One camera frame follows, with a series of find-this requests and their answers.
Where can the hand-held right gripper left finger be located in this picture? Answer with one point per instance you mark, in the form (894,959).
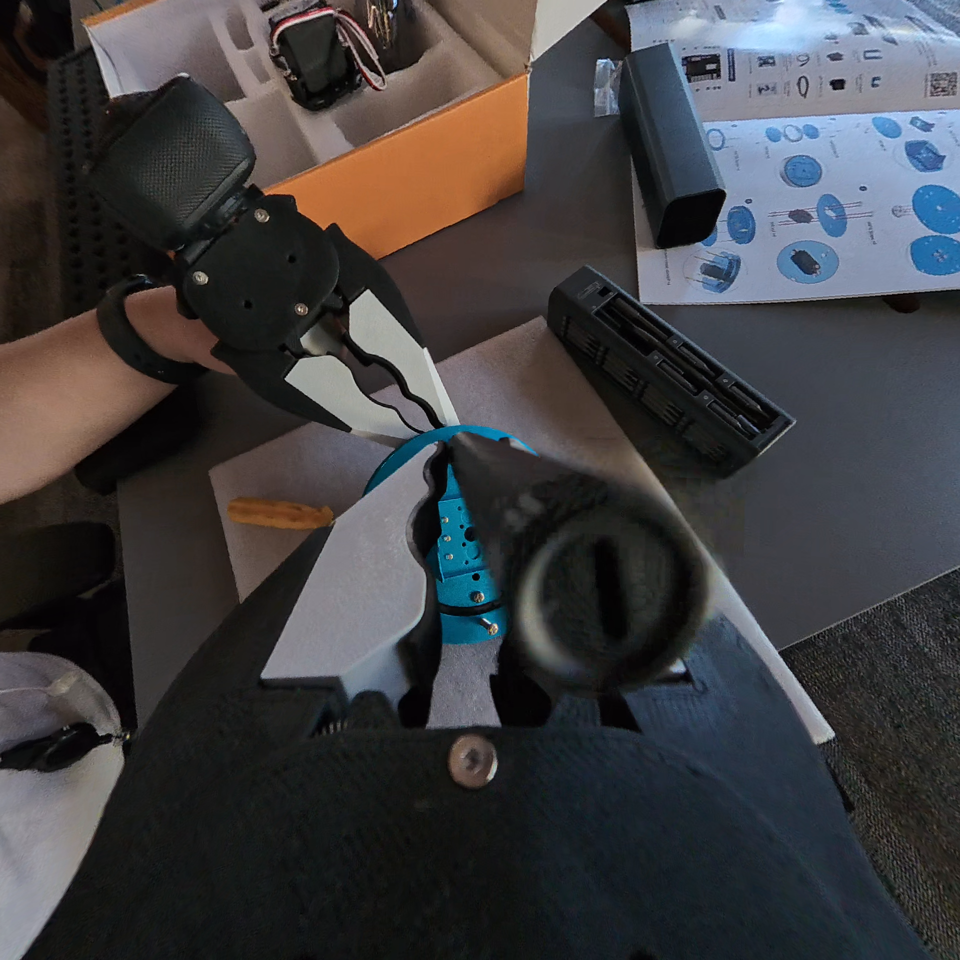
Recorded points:
(352,600)

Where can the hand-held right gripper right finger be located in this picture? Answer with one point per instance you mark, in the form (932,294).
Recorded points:
(517,686)

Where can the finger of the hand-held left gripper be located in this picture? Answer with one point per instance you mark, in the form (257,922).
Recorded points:
(337,394)
(397,345)

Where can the blue round metal base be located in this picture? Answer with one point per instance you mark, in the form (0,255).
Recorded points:
(394,461)

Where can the dark grey electric screwdriver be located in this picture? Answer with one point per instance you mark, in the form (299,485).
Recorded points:
(600,570)

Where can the person's left forearm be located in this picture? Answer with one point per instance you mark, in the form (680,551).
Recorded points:
(52,405)

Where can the person's left hand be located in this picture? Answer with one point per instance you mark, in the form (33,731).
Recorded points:
(165,330)

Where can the silver screw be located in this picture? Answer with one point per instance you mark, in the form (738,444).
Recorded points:
(490,626)

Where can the white foam sheet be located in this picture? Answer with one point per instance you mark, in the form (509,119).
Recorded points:
(525,390)

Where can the orange cardboard box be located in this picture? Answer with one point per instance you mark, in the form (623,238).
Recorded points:
(420,187)

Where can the black wristband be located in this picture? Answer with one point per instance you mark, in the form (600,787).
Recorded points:
(112,337)

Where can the black perforated mat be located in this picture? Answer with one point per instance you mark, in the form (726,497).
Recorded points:
(75,225)

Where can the white foam box insert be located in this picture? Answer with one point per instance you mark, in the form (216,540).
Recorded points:
(225,52)

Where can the black screwdriver bit case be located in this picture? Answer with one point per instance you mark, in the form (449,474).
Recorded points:
(660,352)

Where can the clear plastic bag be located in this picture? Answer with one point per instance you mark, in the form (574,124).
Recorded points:
(606,86)

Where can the dark grey case sleeve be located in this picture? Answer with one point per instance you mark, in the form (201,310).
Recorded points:
(667,150)

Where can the person's white garment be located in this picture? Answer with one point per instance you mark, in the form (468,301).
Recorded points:
(45,862)

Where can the instruction sheet with blue drawings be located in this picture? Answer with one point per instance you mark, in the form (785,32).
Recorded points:
(862,225)

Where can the small brown part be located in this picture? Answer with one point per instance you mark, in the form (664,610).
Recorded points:
(902,302)

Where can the parts list sheet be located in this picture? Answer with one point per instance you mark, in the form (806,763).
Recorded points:
(825,45)

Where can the blue metal bracket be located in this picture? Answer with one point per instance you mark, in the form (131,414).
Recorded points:
(465,547)

